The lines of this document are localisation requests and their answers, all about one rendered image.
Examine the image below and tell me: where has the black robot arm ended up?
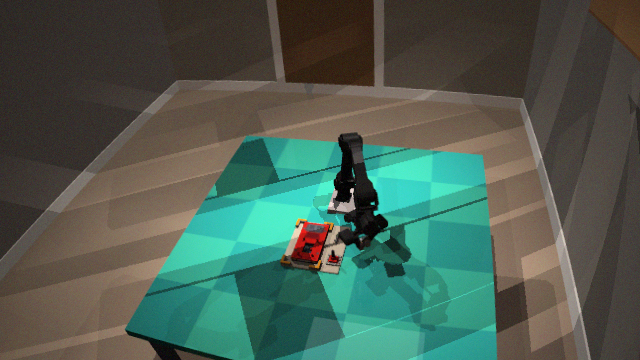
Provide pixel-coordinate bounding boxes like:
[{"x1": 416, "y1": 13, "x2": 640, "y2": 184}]
[{"x1": 333, "y1": 132, "x2": 379, "y2": 235}]

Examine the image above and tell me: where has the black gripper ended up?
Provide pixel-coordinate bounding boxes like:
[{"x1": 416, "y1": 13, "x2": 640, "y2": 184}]
[{"x1": 339, "y1": 214, "x2": 388, "y2": 248}]

